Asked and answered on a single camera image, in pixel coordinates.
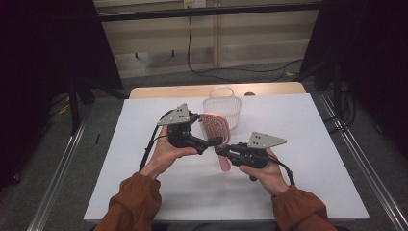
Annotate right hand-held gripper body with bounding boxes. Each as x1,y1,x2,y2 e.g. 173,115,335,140
229,131,288,170

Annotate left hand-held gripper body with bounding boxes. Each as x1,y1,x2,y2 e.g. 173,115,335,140
157,102,202,152

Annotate pink hairbrush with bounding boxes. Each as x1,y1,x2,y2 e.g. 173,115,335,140
197,113,233,173

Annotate white slatted plastic basket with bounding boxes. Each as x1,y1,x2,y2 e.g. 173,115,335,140
202,86,242,131

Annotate person's right hand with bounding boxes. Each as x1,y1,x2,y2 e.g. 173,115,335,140
238,147,292,197

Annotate person's left hand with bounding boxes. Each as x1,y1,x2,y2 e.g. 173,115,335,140
140,125,198,181

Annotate white table sheet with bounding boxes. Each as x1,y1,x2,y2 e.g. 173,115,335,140
83,92,370,222

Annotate beige cabinet counter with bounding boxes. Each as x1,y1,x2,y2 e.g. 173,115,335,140
92,0,322,79

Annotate black metal stand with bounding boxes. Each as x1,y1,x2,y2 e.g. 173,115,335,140
313,60,344,112
68,76,97,136

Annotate dark curtain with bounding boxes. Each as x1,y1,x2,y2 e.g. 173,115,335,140
299,0,408,159
0,0,125,191

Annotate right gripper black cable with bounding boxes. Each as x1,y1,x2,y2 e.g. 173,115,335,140
267,155,296,187

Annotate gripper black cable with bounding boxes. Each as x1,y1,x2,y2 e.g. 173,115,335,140
138,109,175,173
267,155,296,187

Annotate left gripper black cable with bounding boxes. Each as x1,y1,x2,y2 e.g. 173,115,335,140
138,109,175,173

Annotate black power cable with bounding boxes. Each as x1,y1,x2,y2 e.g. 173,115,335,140
187,7,304,84

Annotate black floor cables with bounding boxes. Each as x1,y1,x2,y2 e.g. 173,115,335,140
322,81,358,134

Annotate metal floor rail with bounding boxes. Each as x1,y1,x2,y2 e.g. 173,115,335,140
26,104,94,231
317,91,408,231

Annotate white wall socket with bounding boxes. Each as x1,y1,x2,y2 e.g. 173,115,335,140
183,0,207,9

